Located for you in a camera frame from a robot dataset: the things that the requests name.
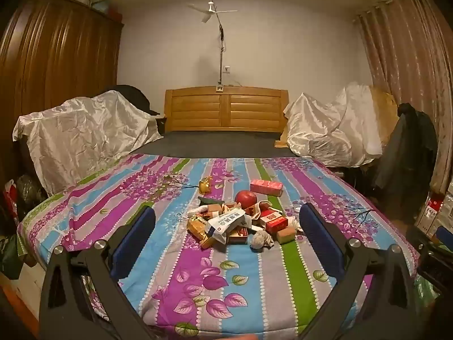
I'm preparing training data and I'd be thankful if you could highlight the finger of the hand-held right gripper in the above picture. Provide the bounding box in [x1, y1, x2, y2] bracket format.
[407, 225, 453, 256]

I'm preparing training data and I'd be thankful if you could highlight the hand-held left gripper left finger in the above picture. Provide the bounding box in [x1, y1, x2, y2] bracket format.
[39, 205, 160, 340]

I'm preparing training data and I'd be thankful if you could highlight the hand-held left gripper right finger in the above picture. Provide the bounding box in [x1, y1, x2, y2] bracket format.
[297, 203, 416, 340]

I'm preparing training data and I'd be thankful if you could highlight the brown sponge with yellow base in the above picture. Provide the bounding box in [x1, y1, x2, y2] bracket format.
[277, 227, 297, 244]

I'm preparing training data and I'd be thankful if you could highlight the stack of cardboard boxes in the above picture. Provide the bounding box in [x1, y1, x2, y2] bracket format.
[414, 184, 453, 241]

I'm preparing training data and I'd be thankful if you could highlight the green plastic bag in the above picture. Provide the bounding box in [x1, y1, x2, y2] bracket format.
[414, 276, 439, 305]

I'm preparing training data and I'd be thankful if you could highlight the grey knotted rag ball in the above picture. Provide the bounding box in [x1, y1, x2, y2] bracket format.
[248, 230, 275, 252]

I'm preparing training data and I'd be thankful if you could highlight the white bag with red print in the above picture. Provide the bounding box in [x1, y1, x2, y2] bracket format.
[253, 201, 282, 220]

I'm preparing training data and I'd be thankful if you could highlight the yellow snack packet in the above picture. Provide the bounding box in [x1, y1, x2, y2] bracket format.
[187, 216, 213, 249]

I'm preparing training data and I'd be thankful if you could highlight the floral striped bed sheet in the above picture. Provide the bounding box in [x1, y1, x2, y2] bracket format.
[18, 154, 422, 340]

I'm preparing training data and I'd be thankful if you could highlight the pink box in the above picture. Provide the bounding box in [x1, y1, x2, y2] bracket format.
[250, 179, 284, 197]

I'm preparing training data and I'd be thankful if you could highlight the red and white small box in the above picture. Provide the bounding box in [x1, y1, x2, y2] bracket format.
[228, 228, 250, 245]

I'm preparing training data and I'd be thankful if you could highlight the red apple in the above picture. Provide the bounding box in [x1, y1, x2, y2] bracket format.
[235, 190, 258, 209]

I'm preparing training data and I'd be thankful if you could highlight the dark jacket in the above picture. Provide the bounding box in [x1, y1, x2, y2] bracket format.
[375, 103, 437, 220]

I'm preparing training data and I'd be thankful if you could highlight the white paper packet blue print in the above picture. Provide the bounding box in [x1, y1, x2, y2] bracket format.
[207, 209, 253, 245]

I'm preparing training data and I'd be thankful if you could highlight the white satin cloth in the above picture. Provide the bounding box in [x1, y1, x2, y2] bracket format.
[12, 90, 165, 195]
[283, 82, 384, 168]

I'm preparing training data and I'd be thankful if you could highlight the dark plastic bag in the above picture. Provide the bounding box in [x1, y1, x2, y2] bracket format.
[16, 175, 46, 209]

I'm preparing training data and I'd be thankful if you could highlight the grey mattress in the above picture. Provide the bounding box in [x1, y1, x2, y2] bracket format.
[131, 131, 294, 160]

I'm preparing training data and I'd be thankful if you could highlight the yellow-brown cover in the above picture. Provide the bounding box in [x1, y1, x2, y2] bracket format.
[368, 87, 399, 142]

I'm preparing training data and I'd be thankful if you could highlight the black clothing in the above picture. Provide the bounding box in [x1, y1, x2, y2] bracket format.
[117, 85, 160, 116]

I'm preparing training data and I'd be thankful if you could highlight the wooden headboard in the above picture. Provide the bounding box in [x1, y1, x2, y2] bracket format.
[164, 87, 289, 133]

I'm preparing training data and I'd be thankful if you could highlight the pink curtain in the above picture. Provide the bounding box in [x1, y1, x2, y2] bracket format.
[354, 0, 453, 192]

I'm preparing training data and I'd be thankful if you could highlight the wooden wardrobe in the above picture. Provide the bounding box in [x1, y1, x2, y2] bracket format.
[0, 0, 124, 121]

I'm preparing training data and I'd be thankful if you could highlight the white ceiling fan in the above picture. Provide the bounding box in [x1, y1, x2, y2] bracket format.
[187, 2, 238, 24]

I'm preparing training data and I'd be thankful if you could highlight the hanging cable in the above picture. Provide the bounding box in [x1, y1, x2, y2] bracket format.
[217, 10, 227, 89]

